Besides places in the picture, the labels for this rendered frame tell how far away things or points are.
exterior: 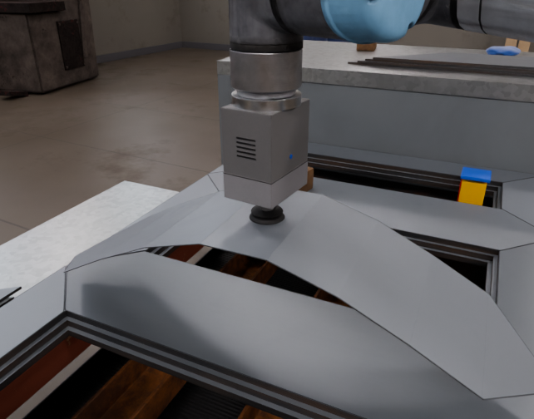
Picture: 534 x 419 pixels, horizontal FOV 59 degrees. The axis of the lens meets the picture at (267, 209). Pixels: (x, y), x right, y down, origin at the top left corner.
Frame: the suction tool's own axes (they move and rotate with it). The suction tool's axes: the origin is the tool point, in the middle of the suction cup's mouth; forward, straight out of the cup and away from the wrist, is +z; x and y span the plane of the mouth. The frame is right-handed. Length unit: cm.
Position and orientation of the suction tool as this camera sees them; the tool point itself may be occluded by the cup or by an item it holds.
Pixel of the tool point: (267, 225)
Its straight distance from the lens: 57.5
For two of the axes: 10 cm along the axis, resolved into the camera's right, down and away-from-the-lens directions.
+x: 8.5, 2.3, -4.7
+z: 0.0, 9.0, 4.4
